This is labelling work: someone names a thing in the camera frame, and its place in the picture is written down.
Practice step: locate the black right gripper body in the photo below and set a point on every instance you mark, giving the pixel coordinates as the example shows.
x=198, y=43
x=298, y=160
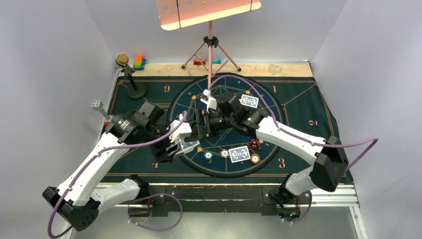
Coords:
x=215, y=122

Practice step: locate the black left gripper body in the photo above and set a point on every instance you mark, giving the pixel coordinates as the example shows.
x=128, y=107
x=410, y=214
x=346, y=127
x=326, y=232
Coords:
x=159, y=150

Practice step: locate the blue backed playing card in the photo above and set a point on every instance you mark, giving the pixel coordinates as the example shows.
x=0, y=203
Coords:
x=239, y=154
x=249, y=101

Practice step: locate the red triangular dealer button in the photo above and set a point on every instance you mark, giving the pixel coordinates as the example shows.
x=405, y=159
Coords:
x=254, y=144

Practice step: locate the green poker chip stack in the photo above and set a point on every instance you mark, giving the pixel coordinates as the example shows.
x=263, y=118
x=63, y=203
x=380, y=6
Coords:
x=208, y=155

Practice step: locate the orange poker chip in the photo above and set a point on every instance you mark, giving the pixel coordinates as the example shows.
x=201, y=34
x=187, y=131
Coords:
x=255, y=158

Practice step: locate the blue playing card box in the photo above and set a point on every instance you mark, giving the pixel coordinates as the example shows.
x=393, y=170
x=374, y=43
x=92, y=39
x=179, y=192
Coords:
x=186, y=147

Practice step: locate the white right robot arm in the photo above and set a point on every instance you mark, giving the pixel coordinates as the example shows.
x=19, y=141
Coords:
x=326, y=159

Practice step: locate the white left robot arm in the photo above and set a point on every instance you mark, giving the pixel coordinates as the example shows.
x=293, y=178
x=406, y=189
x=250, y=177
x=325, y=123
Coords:
x=77, y=199

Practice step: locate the round dark poker mat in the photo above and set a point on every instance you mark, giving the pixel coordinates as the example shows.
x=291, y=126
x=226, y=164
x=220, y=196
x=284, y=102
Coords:
x=188, y=99

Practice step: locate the red teal toy blocks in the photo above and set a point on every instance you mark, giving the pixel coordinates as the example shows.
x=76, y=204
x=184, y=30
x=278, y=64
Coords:
x=202, y=61

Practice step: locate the round brass bell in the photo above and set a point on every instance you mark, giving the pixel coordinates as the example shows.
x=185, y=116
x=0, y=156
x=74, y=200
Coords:
x=138, y=89

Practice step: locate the dark green poker mat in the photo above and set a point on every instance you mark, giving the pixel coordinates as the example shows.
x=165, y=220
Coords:
x=301, y=102

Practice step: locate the colourful toy brick train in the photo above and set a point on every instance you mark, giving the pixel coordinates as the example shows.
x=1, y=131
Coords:
x=139, y=63

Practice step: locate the pink music stand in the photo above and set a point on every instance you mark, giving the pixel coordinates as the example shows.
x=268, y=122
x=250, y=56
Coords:
x=178, y=14

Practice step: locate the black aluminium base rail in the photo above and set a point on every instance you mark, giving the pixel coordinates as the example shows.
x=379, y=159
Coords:
x=263, y=198

